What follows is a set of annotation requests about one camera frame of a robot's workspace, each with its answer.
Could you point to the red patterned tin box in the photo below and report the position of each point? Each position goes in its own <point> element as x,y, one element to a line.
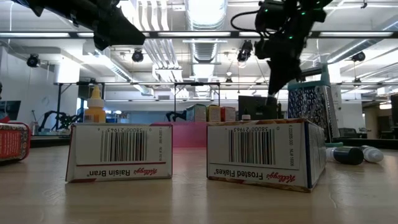
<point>14,141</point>

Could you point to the small yellow carton box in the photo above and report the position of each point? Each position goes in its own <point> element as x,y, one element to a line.
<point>214,114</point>

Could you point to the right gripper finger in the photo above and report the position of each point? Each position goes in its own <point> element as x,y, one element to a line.
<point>283,77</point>

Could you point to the Raisin Bran cereal box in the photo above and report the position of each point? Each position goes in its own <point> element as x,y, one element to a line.
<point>124,146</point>

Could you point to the Frosted Flakes cereal box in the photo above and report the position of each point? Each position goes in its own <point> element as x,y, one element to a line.
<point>255,146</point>

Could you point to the black ceiling camera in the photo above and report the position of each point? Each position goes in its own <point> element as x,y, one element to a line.
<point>137,56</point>
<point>359,57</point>
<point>245,51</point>
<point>32,60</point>

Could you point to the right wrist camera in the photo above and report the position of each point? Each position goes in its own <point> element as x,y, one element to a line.
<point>267,17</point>

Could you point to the black aluminium rig frame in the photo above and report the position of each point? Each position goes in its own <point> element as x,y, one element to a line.
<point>150,34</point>

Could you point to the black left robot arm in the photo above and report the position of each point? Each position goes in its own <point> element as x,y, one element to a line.
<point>46,4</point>

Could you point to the black background frame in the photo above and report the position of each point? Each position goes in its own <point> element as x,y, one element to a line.
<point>59,102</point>

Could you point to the small red cereal box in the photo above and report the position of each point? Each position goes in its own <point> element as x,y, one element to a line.
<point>228,114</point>

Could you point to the steel box grater teal trim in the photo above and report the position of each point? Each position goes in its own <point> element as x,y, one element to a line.
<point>308,109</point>

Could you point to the pink plastic tray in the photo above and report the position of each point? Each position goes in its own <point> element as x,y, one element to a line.
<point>186,137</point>

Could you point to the silver ventilation duct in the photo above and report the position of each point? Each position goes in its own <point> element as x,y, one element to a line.
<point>206,18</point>

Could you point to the small green carton box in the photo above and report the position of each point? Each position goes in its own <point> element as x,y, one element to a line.
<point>196,113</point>

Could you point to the black background monitor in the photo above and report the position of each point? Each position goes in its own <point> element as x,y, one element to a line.
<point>255,107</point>

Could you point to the yellow squeeze bottle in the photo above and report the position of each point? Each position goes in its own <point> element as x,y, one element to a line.
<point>94,112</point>

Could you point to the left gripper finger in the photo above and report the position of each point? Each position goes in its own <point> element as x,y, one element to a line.
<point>121,32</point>

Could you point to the small white-capped dropper bottle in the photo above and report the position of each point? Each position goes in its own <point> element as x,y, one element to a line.
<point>348,155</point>
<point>373,154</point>

